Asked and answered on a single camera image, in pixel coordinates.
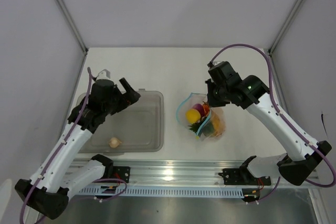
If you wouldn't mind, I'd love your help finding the beige toy garlic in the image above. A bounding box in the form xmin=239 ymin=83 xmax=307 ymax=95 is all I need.
xmin=108 ymin=137 xmax=122 ymax=148

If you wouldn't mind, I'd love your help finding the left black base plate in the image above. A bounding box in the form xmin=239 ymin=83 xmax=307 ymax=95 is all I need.
xmin=102 ymin=166 xmax=131 ymax=183

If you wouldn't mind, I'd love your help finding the grey translucent plastic bin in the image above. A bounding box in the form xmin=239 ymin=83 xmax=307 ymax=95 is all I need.
xmin=79 ymin=89 xmax=164 ymax=155

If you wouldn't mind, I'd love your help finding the aluminium front rail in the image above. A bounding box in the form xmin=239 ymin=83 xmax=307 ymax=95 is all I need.
xmin=35 ymin=159 xmax=322 ymax=189

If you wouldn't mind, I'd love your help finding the orange toy pineapple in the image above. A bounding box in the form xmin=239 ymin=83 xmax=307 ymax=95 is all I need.
xmin=188 ymin=119 xmax=215 ymax=136

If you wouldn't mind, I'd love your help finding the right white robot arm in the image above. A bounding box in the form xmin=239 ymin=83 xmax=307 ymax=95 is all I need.
xmin=206 ymin=61 xmax=331 ymax=186

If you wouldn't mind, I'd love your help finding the yellow toy lemon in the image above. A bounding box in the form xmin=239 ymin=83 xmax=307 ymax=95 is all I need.
xmin=185 ymin=109 xmax=202 ymax=124

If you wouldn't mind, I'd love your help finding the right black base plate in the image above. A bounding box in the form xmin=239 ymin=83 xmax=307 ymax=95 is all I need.
xmin=218 ymin=168 xmax=271 ymax=186

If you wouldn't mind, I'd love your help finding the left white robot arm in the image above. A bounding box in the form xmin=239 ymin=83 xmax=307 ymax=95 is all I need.
xmin=15 ymin=78 xmax=140 ymax=220

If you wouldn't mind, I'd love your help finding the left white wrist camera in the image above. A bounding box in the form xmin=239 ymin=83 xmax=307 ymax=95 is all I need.
xmin=95 ymin=69 xmax=110 ymax=81

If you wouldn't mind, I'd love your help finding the clear zip top bag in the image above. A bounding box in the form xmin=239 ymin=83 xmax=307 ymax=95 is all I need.
xmin=176 ymin=93 xmax=224 ymax=140

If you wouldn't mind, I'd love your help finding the left aluminium frame post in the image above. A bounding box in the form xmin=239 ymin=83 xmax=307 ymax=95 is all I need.
xmin=54 ymin=0 xmax=88 ymax=55

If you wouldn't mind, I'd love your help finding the aluminium frame post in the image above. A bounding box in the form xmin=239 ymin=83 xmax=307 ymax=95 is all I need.
xmin=54 ymin=0 xmax=88 ymax=55
xmin=268 ymin=0 xmax=306 ymax=56

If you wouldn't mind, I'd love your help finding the right aluminium frame post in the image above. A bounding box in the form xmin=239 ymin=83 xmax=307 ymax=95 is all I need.
xmin=268 ymin=0 xmax=306 ymax=56

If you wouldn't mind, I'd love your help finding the white slotted cable duct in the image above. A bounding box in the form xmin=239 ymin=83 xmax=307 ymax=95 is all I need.
xmin=78 ymin=185 xmax=244 ymax=199

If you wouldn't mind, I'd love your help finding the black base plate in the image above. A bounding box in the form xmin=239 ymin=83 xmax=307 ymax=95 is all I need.
xmin=218 ymin=168 xmax=271 ymax=186
xmin=102 ymin=166 xmax=131 ymax=183

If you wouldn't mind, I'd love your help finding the purple toy onion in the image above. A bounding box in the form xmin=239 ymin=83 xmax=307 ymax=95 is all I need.
xmin=192 ymin=103 xmax=205 ymax=117

